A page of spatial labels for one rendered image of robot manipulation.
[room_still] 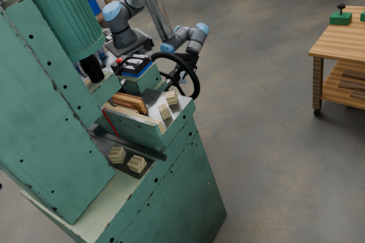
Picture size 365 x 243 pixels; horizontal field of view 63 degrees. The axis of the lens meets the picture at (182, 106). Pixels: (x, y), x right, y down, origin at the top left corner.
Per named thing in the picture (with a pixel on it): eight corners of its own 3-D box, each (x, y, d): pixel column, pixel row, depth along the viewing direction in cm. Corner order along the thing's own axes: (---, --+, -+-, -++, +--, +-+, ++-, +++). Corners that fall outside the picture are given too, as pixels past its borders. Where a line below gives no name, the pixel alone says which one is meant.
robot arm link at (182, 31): (167, 32, 160) (183, 34, 154) (179, 21, 166) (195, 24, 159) (171, 44, 165) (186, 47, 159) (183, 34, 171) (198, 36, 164)
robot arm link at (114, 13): (105, 31, 175) (95, 10, 166) (121, 20, 181) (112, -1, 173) (118, 33, 167) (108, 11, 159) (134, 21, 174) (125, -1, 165)
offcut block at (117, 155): (126, 153, 112) (121, 146, 109) (122, 163, 109) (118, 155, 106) (117, 153, 113) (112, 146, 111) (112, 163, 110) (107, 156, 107)
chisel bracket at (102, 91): (124, 90, 111) (114, 72, 105) (98, 115, 103) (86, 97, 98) (111, 87, 115) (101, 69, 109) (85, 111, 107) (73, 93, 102)
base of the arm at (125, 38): (111, 43, 184) (104, 29, 178) (131, 32, 188) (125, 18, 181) (119, 51, 173) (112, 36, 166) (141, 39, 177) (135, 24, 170)
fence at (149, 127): (162, 134, 99) (157, 123, 96) (159, 138, 99) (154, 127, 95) (61, 101, 133) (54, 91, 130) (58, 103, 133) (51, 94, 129)
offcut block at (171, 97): (168, 105, 110) (165, 97, 108) (169, 98, 113) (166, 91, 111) (176, 103, 110) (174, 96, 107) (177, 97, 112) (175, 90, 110)
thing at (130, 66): (152, 63, 124) (148, 52, 120) (136, 79, 118) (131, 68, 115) (130, 59, 131) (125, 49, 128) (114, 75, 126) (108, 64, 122)
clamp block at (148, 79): (163, 79, 129) (156, 62, 124) (144, 99, 122) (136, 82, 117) (138, 74, 138) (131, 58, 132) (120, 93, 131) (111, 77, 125)
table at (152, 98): (209, 93, 118) (206, 81, 115) (166, 149, 102) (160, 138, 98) (109, 73, 153) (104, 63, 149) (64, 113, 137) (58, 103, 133)
